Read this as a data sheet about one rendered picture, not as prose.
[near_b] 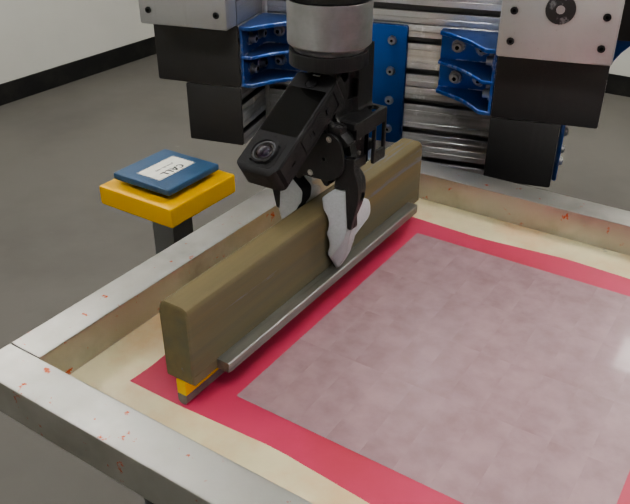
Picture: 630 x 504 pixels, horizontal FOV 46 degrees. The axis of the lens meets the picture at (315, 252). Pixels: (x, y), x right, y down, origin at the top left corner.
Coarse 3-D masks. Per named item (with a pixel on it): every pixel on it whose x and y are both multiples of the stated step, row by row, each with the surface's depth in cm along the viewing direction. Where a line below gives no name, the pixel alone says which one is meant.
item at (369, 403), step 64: (320, 320) 73; (384, 320) 73; (256, 384) 65; (320, 384) 65; (384, 384) 65; (448, 384) 65; (512, 384) 65; (320, 448) 58; (384, 448) 58; (448, 448) 58; (512, 448) 58; (576, 448) 58
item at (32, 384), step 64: (320, 192) 94; (448, 192) 93; (512, 192) 89; (192, 256) 76; (64, 320) 67; (128, 320) 70; (0, 384) 60; (64, 384) 60; (64, 448) 58; (128, 448) 54; (192, 448) 54
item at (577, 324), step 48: (384, 240) 86; (432, 240) 86; (480, 240) 86; (336, 288) 78; (384, 288) 78; (432, 288) 78; (480, 288) 78; (528, 288) 78; (576, 288) 78; (624, 288) 78; (480, 336) 71; (528, 336) 71; (576, 336) 71; (624, 336) 71; (576, 384) 65; (624, 384) 65
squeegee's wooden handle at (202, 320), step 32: (384, 160) 81; (416, 160) 86; (384, 192) 81; (416, 192) 89; (288, 224) 69; (320, 224) 71; (256, 256) 64; (288, 256) 68; (320, 256) 73; (192, 288) 60; (224, 288) 61; (256, 288) 64; (288, 288) 69; (192, 320) 58; (224, 320) 62; (256, 320) 66; (192, 352) 59; (224, 352) 63; (192, 384) 61
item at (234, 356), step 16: (400, 208) 86; (416, 208) 86; (384, 224) 82; (400, 224) 84; (368, 240) 79; (352, 256) 77; (336, 272) 74; (304, 288) 71; (320, 288) 72; (288, 304) 69; (304, 304) 70; (272, 320) 67; (288, 320) 68; (256, 336) 65; (240, 352) 63; (224, 368) 62
